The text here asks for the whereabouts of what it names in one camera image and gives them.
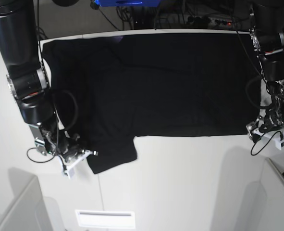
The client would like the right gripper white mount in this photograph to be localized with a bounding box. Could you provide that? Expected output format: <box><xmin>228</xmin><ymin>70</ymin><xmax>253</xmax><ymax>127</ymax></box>
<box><xmin>35</xmin><ymin>123</ymin><xmax>99</xmax><ymax>179</ymax></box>

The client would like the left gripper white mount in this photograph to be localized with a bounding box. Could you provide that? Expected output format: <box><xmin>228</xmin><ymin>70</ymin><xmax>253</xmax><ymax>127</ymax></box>
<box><xmin>246</xmin><ymin>80</ymin><xmax>284</xmax><ymax>150</ymax></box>

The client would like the black T-shirt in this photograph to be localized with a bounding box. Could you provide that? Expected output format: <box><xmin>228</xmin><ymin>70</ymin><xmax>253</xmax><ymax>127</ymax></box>
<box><xmin>42</xmin><ymin>33</ymin><xmax>260</xmax><ymax>174</ymax></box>

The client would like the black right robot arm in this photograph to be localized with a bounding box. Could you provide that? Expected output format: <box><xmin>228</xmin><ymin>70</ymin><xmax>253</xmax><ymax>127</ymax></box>
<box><xmin>0</xmin><ymin>0</ymin><xmax>98</xmax><ymax>178</ymax></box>

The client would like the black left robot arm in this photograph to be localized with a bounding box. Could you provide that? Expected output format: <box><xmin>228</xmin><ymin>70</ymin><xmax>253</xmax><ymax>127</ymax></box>
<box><xmin>246</xmin><ymin>0</ymin><xmax>284</xmax><ymax>149</ymax></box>

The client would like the grey left partition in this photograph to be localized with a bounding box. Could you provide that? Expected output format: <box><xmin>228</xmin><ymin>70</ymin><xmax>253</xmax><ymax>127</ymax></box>
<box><xmin>0</xmin><ymin>167</ymin><xmax>53</xmax><ymax>231</ymax></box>

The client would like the grey partition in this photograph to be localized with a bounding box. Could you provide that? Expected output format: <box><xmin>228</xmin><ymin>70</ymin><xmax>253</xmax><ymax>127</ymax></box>
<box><xmin>242</xmin><ymin>157</ymin><xmax>284</xmax><ymax>231</ymax></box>
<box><xmin>0</xmin><ymin>167</ymin><xmax>53</xmax><ymax>231</ymax></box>

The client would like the grey right partition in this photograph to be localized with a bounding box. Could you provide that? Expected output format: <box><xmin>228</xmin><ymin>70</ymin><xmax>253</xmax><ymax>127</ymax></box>
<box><xmin>242</xmin><ymin>157</ymin><xmax>284</xmax><ymax>231</ymax></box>

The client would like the white paper label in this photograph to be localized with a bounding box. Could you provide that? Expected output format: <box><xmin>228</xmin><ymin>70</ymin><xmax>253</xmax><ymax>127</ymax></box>
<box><xmin>75</xmin><ymin>210</ymin><xmax>136</xmax><ymax>229</ymax></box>

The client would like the grey power strip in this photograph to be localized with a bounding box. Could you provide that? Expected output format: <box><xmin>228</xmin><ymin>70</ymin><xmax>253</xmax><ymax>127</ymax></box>
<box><xmin>156</xmin><ymin>14</ymin><xmax>237</xmax><ymax>30</ymax></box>

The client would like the blue box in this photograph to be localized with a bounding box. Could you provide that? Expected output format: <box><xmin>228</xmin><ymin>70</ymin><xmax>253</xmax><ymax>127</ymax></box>
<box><xmin>94</xmin><ymin>0</ymin><xmax>160</xmax><ymax>7</ymax></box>

